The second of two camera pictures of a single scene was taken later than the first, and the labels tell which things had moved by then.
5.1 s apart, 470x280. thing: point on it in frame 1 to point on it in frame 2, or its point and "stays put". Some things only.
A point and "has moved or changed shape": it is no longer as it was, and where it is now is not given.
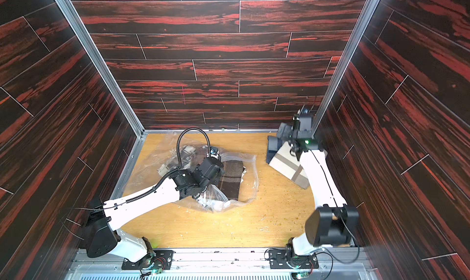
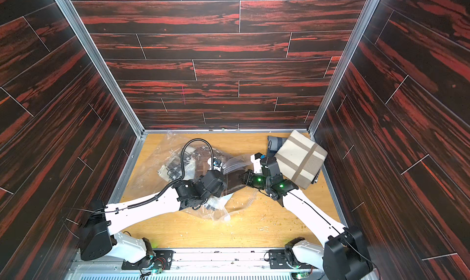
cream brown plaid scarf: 190,156 stays put
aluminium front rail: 226,264 stays put
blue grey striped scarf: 283,132 has moved or changed shape
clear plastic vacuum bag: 238,183 has moved or changed shape
